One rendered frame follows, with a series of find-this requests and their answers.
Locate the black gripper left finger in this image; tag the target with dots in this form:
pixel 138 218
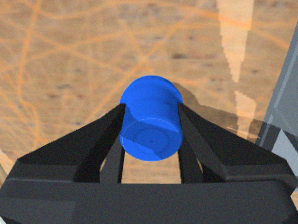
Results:
pixel 80 154

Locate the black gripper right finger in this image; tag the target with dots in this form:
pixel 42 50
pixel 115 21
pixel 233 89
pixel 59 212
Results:
pixel 225 156

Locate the grey bank of square funnels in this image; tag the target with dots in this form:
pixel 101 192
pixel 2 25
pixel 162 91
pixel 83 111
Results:
pixel 282 112

